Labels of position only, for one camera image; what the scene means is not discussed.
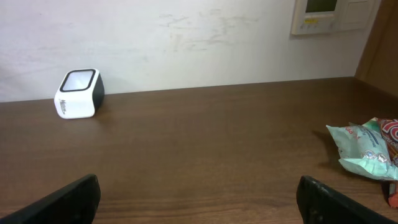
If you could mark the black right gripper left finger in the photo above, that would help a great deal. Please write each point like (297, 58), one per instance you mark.
(75, 203)

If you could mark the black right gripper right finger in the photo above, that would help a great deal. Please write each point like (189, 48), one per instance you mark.
(320, 204)

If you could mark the wooden side panel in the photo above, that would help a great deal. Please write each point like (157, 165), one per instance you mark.
(378, 64)

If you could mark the orange snack bar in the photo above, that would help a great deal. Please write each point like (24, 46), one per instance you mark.
(388, 130)

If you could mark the teal wipes packet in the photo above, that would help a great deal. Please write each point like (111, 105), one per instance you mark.
(363, 151)

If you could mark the small green tissue pack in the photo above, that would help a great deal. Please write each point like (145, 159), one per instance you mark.
(373, 124)

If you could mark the white wall control panel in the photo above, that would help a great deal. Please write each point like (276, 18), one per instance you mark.
(329, 16)

